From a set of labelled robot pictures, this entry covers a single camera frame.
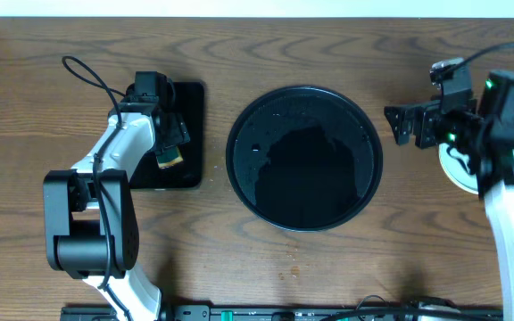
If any mint plate with stain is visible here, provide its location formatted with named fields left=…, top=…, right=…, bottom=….
left=438, top=144, right=478, bottom=194

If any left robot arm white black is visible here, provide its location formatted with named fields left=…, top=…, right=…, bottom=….
left=43, top=111, right=203, bottom=320

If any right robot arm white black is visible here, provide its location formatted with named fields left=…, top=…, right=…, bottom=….
left=384, top=70, right=514, bottom=320

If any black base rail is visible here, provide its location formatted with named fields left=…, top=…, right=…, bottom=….
left=60, top=293, right=503, bottom=321

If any black rectangular tray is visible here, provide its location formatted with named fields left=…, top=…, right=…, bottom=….
left=129, top=82, right=205, bottom=190

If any yellow green scrub sponge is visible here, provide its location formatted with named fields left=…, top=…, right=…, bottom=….
left=156, top=146, right=183, bottom=169

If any black round tray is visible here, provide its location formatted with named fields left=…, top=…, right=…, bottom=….
left=226, top=86, right=384, bottom=232

